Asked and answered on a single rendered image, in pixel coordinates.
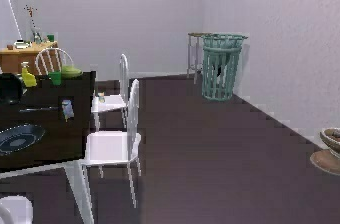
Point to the glass vase with twigs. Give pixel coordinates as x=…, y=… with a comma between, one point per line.
x=36, y=33

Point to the black knife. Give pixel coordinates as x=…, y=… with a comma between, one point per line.
x=38, y=109

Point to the dark blue plate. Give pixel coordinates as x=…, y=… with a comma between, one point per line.
x=14, y=139

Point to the wooden sideboard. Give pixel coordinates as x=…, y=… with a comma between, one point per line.
x=13, y=60

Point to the brown plant pot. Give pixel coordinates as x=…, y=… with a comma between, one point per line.
x=339, y=151

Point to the black pot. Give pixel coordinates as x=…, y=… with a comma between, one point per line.
x=7, y=87

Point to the small glass jar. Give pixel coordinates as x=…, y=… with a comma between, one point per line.
x=101, y=97

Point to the white floor lamp pole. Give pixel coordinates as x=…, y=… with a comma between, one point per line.
x=15, y=19

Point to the green bowl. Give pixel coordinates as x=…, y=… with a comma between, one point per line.
x=70, y=71

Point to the yellow spray bottle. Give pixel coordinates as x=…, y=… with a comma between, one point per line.
x=28, y=77

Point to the white bowl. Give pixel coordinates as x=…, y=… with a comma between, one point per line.
x=22, y=44

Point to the green mug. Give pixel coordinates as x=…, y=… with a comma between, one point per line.
x=50, y=38

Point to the green cup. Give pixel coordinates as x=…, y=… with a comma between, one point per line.
x=55, y=78

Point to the small wooden side table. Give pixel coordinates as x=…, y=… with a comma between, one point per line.
x=194, y=50

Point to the dark dining table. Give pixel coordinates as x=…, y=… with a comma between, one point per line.
x=44, y=140

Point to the teal slatted waste basket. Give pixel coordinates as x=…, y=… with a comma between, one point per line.
x=219, y=70

